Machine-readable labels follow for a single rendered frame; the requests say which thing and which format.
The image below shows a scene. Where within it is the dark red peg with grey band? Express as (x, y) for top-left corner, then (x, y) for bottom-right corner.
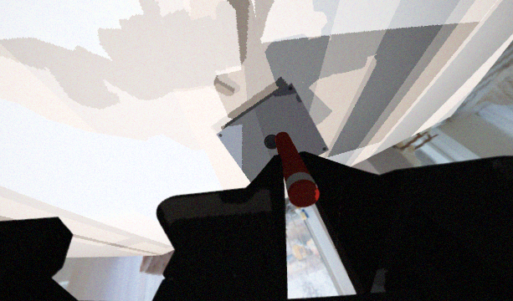
(274, 132), (319, 207)

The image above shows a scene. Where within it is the grey square panel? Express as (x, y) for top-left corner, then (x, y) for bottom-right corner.
(216, 84), (329, 183)

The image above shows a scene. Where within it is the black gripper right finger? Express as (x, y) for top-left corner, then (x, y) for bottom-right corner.
(299, 151), (513, 294)

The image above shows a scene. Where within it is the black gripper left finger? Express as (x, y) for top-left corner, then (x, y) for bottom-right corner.
(156, 155), (288, 299)

